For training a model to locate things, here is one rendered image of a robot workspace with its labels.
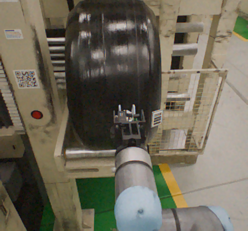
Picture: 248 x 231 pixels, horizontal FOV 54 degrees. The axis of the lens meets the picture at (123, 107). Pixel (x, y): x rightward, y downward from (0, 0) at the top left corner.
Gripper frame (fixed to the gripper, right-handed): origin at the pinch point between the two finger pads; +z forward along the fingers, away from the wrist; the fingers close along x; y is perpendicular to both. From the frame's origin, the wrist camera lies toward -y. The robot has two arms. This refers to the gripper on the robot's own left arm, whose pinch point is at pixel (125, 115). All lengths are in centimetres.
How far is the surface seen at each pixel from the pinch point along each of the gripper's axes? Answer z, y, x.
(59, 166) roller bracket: 13.3, -31.3, 25.3
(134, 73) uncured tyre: 4.4, 11.0, -2.8
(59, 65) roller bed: 64, -9, 31
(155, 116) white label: 2.8, -2.4, -9.0
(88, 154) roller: 16.9, -28.9, 13.9
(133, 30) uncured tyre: 12.2, 20.8, -3.0
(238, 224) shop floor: 40, -118, -80
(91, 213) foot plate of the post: 52, -114, 21
